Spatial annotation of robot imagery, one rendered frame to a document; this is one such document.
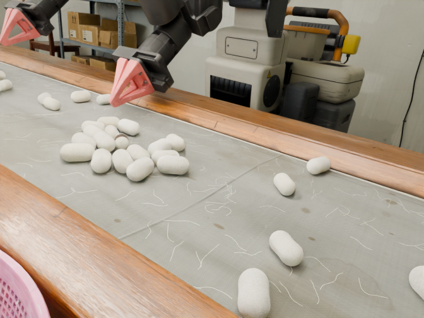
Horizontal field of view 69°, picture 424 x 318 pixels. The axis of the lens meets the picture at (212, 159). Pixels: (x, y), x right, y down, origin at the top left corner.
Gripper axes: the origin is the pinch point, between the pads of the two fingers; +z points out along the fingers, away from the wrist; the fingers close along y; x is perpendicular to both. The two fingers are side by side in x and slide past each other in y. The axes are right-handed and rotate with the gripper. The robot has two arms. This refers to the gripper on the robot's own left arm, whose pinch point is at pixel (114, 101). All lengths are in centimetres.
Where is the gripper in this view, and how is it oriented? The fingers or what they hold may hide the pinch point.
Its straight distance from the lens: 55.1
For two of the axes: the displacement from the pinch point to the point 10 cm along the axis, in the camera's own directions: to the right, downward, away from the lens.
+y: 8.2, 3.2, -4.8
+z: -5.1, 7.8, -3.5
